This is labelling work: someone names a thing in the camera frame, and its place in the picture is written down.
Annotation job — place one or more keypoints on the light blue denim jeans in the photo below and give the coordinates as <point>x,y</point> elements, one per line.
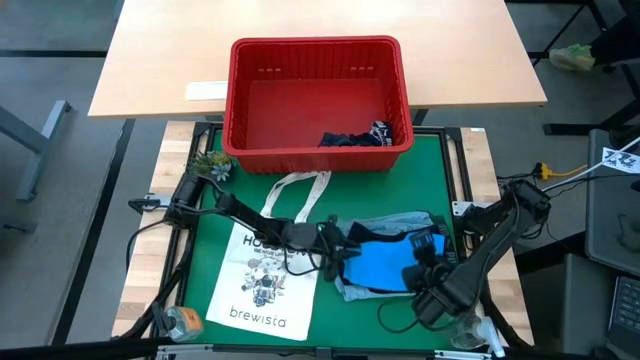
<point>395,220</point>

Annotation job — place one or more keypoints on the white sticker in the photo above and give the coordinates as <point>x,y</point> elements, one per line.
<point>205,91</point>

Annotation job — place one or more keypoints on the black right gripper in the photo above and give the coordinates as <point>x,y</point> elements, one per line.
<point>430,270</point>

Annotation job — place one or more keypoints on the clear bottle orange label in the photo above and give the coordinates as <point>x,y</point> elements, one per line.
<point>186,324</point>

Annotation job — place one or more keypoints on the red plastic laundry bin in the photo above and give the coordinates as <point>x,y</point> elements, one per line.
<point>320,100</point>

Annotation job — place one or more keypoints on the bright blue cloth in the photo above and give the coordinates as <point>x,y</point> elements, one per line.
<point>380,262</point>

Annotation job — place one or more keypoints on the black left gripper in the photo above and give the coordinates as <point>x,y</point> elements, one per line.
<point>305,236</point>

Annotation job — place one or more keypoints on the dark laptop keyboard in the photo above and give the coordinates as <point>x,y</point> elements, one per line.
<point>627,310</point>

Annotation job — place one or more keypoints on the black metal table frame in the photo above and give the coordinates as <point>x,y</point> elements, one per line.
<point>450,131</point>

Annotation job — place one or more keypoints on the clear spray bottle white nozzle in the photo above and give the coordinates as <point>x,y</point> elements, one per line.
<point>475,336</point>

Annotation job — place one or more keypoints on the green table mat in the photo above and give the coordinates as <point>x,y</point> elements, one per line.
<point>390,190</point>

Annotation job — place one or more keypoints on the black table base legs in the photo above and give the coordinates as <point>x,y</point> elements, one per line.
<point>615,100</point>

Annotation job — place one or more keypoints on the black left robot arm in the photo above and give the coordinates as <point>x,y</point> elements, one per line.
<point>240,210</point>

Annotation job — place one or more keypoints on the grey side desk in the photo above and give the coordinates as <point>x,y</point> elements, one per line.
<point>612,225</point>

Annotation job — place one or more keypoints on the person's shoe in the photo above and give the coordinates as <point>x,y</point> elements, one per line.
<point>572,57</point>

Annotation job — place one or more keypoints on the silver black base bracket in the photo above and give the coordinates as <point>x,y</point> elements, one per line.
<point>147,204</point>
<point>460,207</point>

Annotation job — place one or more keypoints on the small green spiky plant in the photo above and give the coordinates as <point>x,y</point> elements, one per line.
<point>212,165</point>

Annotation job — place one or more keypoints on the light wooden table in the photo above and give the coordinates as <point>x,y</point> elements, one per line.
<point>300,20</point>

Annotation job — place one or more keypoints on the black garment white print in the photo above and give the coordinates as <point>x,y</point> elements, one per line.
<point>360,139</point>

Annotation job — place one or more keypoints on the white tag black print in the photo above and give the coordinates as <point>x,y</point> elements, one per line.
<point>620,161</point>

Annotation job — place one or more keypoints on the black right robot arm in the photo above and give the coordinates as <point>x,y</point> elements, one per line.
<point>500,235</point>

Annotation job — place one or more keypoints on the grey metal table leg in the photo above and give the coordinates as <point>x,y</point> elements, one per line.
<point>35,137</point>

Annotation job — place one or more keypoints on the beige Houston tote bag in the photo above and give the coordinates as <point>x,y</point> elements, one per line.
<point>260,315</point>

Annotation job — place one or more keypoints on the person's leg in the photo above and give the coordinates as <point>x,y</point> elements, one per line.
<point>617,42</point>

